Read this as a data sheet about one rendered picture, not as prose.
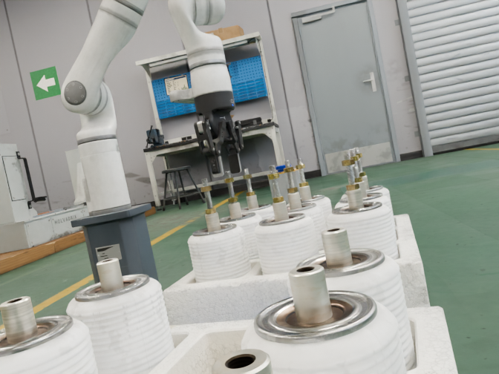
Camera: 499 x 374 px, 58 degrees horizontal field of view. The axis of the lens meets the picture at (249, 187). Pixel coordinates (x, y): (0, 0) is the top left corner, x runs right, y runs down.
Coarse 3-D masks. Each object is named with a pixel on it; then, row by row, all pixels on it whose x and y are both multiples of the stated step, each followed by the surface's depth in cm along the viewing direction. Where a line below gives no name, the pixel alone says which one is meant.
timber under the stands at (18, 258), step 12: (60, 240) 322; (72, 240) 336; (84, 240) 352; (12, 252) 293; (24, 252) 282; (36, 252) 294; (48, 252) 306; (0, 264) 260; (12, 264) 270; (24, 264) 280
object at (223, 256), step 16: (192, 240) 73; (208, 240) 71; (224, 240) 72; (240, 240) 73; (192, 256) 74; (208, 256) 71; (224, 256) 71; (240, 256) 73; (208, 272) 72; (224, 272) 71; (240, 272) 73
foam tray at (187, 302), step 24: (408, 216) 95; (408, 240) 72; (408, 264) 60; (168, 288) 72; (192, 288) 70; (216, 288) 68; (240, 288) 67; (264, 288) 66; (408, 288) 60; (168, 312) 71; (192, 312) 70; (216, 312) 69; (240, 312) 68
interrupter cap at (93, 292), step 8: (128, 280) 48; (136, 280) 47; (144, 280) 46; (88, 288) 48; (96, 288) 48; (128, 288) 44; (136, 288) 45; (80, 296) 45; (88, 296) 44; (96, 296) 43; (104, 296) 43; (112, 296) 43
